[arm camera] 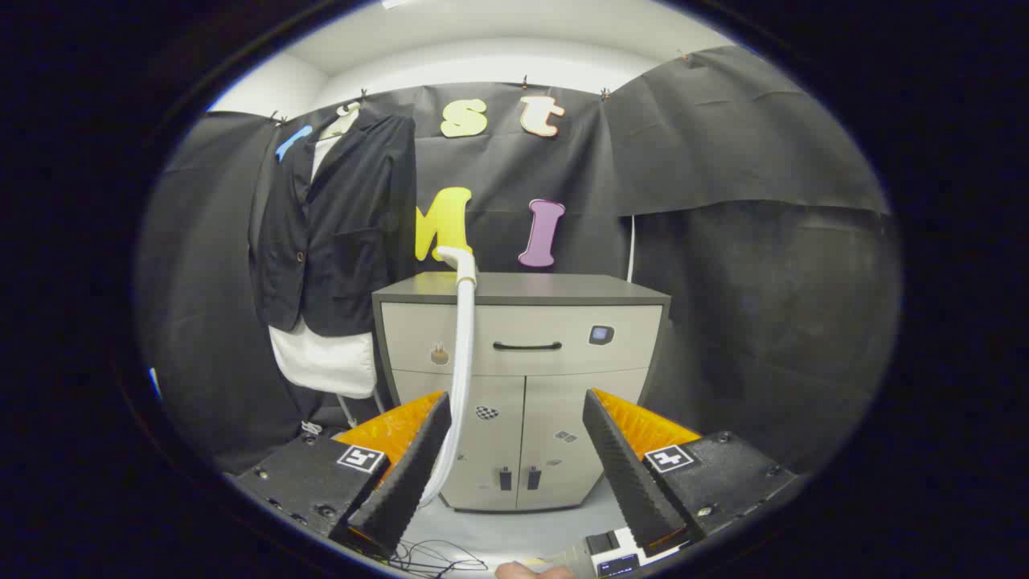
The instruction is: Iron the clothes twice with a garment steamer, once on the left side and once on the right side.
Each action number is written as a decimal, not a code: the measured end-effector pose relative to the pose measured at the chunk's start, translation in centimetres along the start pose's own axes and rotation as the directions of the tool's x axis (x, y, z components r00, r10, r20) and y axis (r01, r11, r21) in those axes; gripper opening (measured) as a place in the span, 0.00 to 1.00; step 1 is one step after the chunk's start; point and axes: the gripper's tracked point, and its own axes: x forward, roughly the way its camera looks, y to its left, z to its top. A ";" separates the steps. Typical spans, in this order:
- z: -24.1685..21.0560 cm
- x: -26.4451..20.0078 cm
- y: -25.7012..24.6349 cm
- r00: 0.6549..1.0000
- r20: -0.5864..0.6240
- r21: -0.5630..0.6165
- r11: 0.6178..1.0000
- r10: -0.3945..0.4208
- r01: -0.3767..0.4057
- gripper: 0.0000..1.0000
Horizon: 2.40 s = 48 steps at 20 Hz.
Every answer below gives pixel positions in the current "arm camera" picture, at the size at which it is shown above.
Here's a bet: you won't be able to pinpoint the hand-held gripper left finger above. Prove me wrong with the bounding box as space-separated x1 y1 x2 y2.
233 392 453 560

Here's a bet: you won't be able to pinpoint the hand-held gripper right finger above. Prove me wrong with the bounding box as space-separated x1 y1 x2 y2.
583 388 797 556

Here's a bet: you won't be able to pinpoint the white garment steamer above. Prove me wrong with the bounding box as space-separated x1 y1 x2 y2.
418 245 479 507

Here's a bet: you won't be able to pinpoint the white shirt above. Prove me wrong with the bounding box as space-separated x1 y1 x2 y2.
269 135 379 399

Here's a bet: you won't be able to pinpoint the black suit jacket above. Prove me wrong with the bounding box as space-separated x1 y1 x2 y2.
249 109 417 339

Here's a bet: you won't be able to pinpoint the white clothes rack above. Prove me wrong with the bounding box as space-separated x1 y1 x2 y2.
338 390 385 429

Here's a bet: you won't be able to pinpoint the white clothes hanger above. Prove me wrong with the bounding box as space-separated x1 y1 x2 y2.
322 101 361 139

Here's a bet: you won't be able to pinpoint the grey cabinet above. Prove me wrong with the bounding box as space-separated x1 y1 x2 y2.
371 272 672 513

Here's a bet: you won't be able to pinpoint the black backdrop cloth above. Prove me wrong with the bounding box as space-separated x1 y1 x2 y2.
137 46 901 475

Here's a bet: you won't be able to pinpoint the black floor cables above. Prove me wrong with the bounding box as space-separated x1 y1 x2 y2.
390 539 489 578

